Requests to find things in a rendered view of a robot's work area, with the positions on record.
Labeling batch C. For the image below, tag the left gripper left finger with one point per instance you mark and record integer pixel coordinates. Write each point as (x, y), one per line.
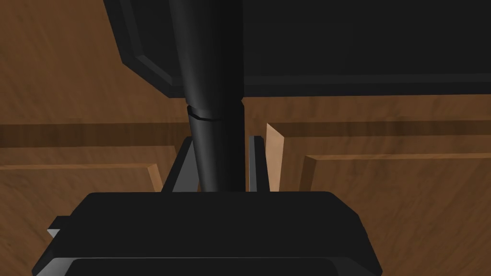
(183, 172)

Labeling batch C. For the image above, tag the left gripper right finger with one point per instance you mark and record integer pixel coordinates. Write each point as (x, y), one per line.
(254, 165)

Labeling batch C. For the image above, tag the black appliance door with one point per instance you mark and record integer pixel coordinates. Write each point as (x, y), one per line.
(345, 42)

